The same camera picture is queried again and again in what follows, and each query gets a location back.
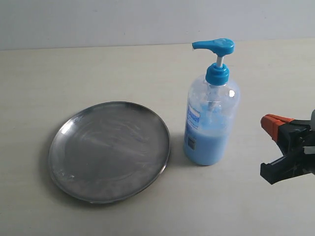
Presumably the blue pump soap bottle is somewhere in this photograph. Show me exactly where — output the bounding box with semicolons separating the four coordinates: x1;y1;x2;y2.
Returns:
184;38;240;166

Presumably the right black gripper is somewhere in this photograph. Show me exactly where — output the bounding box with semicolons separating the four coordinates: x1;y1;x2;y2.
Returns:
260;110;315;184

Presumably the round steel plate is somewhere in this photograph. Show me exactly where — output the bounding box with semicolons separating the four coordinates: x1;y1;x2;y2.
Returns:
47;101;171;204

